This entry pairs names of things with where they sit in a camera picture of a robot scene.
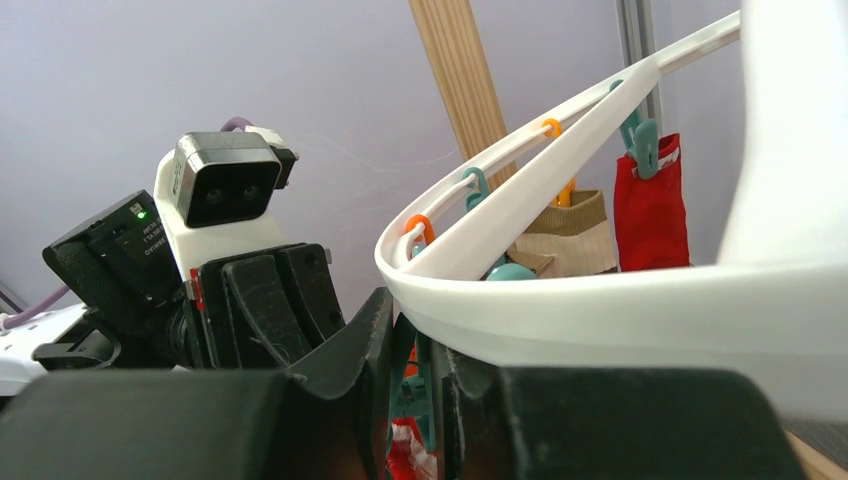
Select teal clothes peg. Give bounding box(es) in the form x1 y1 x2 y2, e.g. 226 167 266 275
389 313 436 453
463 167 490 212
618 107 659 180

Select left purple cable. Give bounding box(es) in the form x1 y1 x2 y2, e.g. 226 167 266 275
0 115 256 333

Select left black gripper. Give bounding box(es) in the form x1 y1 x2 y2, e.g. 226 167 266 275
172 243 345 369

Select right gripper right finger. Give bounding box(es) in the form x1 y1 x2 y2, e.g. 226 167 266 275
430 343 805 479

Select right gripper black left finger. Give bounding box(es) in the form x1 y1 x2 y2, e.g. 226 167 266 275
1 288 393 479

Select white round clip hanger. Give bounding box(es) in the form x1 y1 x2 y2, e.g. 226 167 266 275
374 1 847 422

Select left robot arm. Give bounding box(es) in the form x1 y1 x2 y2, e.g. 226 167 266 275
1 191 345 396

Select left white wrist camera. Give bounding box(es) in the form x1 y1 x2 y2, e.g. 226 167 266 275
153 117 299 281

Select beige brown striped sock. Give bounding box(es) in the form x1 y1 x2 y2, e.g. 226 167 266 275
506 190 618 279

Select wooden hanger stand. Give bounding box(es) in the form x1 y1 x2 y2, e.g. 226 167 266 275
409 0 507 160

